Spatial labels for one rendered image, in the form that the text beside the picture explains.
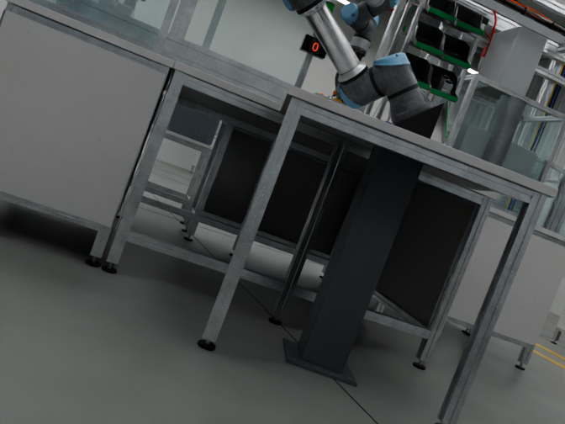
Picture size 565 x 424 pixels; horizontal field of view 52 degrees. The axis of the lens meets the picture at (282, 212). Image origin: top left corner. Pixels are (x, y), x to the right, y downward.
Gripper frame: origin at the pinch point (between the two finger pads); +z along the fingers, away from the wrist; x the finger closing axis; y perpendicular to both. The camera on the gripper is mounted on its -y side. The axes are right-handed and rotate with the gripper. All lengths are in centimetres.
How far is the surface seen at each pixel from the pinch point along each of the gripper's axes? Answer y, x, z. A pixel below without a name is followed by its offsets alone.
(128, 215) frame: 3, -64, 75
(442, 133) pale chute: -15, 57, -6
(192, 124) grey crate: -206, -41, 26
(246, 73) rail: -3.5, -38.7, 5.3
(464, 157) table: 71, 25, 14
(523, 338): -69, 183, 80
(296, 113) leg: 60, -27, 20
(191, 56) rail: -4, -62, 8
